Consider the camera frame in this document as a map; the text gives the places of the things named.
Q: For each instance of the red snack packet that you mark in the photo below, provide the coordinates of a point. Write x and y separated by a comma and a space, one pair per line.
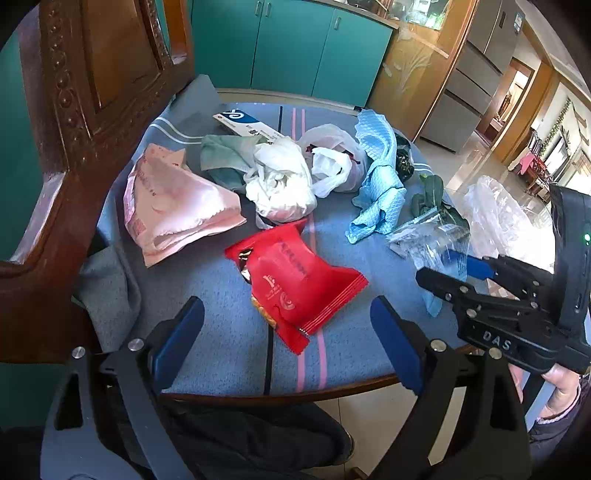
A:
295, 286

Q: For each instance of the blue striped tablecloth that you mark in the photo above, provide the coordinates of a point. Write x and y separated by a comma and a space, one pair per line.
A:
207, 286

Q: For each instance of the translucent white plastic bag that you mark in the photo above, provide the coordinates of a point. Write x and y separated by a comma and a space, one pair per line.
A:
332, 170

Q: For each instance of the green vegetable leaves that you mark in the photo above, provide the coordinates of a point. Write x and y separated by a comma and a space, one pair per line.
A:
431, 189

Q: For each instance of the carved wooden chair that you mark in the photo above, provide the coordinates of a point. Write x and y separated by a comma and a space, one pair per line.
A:
115, 60

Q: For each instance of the light blue cloth scrap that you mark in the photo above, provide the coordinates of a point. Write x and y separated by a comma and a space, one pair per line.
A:
433, 305

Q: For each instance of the round wooden table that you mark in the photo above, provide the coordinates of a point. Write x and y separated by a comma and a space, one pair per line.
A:
286, 97

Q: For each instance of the teal cabinet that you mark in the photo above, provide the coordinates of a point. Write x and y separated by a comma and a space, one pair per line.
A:
286, 46

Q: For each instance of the large clear plastic bag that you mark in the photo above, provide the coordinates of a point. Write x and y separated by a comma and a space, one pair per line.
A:
498, 217

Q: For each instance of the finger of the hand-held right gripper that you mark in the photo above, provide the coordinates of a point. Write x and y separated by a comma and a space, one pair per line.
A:
471, 265
443, 286

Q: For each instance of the green garland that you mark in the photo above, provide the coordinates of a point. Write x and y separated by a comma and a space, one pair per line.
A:
556, 127

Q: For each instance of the grey-green cloth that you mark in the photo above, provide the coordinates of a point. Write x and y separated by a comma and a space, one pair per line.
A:
221, 154

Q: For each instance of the person's dark trousers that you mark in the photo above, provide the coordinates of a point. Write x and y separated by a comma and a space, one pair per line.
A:
258, 438

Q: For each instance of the grey under cloth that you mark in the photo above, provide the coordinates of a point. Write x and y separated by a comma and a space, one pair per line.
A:
106, 295

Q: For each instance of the dark patterned wrapper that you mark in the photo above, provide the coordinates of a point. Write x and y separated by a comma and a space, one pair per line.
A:
404, 161

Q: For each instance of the person's right forearm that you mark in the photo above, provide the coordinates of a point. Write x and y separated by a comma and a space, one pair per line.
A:
554, 438

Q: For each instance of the wooden partition with glass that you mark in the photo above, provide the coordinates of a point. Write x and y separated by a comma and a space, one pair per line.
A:
406, 69

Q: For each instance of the person's right hand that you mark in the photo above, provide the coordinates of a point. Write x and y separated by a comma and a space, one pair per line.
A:
561, 390

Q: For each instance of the white and blue paper box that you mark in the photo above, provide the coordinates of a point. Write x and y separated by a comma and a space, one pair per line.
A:
240, 119

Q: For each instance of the light blue textured cloth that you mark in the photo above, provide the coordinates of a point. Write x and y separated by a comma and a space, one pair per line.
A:
378, 198

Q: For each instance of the clear zip bag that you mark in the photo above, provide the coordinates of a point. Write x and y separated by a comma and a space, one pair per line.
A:
425, 240

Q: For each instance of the pink plastic bag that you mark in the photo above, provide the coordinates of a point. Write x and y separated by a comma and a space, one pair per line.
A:
184, 203

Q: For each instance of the grey refrigerator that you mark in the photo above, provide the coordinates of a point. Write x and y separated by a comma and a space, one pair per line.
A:
475, 92

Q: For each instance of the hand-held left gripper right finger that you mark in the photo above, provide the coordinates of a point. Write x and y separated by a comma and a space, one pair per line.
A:
397, 341

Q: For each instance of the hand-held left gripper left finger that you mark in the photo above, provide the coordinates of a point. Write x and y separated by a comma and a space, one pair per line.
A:
180, 341

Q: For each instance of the crumpled white plastic bag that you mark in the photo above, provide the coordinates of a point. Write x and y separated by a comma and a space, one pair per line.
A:
277, 184

